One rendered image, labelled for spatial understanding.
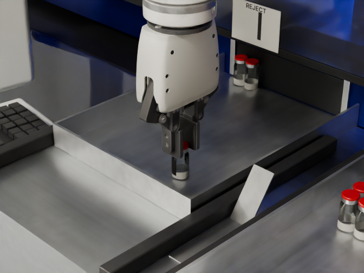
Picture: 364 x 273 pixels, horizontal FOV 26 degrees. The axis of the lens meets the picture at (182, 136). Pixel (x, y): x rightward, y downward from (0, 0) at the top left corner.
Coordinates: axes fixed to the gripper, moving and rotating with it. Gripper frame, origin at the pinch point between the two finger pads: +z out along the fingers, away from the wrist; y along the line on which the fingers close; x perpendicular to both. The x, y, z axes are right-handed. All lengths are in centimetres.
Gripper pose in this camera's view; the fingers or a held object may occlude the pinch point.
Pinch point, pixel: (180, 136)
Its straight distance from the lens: 97.7
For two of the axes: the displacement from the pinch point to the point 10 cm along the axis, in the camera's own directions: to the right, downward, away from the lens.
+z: 0.1, 8.7, 4.9
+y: -7.1, 3.5, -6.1
